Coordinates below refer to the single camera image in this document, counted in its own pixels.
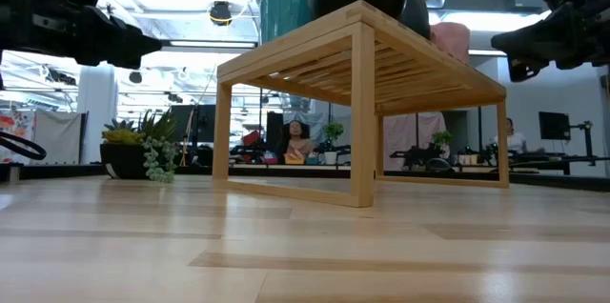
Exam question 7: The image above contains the person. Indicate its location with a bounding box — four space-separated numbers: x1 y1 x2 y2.
495 116 528 154
278 120 315 166

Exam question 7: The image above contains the pink mug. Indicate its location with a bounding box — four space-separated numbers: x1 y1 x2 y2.
430 21 472 65

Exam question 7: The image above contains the white hanging cloth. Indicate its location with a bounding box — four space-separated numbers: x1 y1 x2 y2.
32 110 87 165

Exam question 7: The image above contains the teal mug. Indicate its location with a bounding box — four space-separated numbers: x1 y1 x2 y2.
255 0 311 46

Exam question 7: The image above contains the small green background plant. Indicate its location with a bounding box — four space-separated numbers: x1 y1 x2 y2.
431 130 454 152

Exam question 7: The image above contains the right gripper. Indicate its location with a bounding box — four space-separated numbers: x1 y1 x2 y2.
490 0 610 83

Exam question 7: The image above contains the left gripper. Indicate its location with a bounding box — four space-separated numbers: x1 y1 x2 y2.
0 0 163 70

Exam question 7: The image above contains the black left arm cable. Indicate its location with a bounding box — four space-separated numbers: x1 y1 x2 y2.
0 131 48 161

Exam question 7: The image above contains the small plant white pot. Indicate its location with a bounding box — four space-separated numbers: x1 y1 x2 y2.
322 121 345 166

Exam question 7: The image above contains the wooden slatted rack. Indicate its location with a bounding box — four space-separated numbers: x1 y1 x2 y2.
212 0 510 209

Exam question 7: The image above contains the succulent plant black pot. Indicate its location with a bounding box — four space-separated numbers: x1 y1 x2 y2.
99 108 181 184

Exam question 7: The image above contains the black overhead camera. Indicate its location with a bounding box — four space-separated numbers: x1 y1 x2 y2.
209 0 234 27

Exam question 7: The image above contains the colourful wall poster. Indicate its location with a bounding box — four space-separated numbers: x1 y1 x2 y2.
0 110 34 164

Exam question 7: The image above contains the black wall monitor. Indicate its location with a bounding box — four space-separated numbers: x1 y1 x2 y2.
539 111 572 141

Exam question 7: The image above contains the black aluminium table frame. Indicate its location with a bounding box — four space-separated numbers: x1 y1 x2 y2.
0 163 610 192

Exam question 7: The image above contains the black desk monitor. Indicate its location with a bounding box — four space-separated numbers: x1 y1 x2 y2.
195 104 233 144
170 105 197 145

